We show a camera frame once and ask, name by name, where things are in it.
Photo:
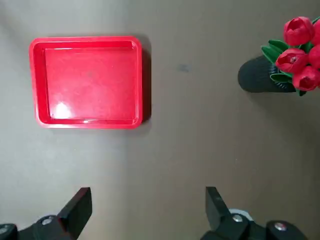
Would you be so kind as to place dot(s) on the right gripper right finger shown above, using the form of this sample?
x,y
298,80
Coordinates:
x,y
217,212

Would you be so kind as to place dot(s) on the black ribbed vase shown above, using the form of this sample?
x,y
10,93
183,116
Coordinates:
x,y
257,77

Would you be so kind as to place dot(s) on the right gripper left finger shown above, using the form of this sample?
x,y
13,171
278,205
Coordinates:
x,y
75,212

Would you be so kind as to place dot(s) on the red plastic tray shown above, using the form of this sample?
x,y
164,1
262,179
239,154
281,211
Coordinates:
x,y
90,82

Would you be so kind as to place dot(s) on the red tulip bouquet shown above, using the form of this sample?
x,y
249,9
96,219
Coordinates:
x,y
297,32

